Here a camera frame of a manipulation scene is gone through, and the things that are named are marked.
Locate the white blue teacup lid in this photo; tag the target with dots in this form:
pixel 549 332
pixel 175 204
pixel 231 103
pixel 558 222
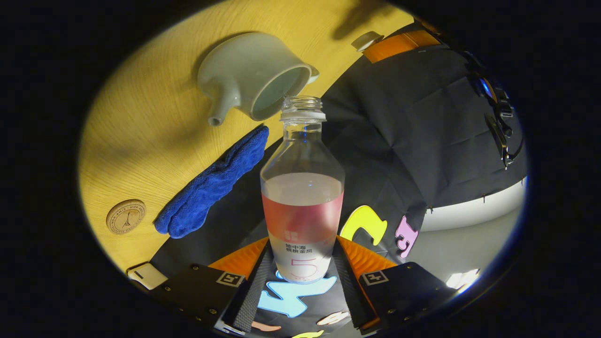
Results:
pixel 366 41

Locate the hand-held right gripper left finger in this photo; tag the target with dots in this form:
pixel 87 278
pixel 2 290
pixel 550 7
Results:
pixel 256 291

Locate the blue towel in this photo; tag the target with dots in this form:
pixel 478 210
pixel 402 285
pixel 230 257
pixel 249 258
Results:
pixel 211 188

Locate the clear pink-label water bottle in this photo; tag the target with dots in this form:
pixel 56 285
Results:
pixel 303 211

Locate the black backdrop cloth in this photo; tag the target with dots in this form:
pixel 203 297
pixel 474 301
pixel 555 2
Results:
pixel 399 117

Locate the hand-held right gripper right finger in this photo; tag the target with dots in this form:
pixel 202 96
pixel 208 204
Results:
pixel 347 291

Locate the white ceramic teacup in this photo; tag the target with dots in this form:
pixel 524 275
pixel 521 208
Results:
pixel 235 65

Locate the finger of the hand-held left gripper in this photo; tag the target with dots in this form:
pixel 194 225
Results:
pixel 399 47

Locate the cream toaster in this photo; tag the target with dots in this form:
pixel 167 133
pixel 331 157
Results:
pixel 148 276

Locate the round wooden coaster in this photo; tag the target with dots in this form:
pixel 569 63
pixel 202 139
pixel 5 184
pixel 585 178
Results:
pixel 126 216

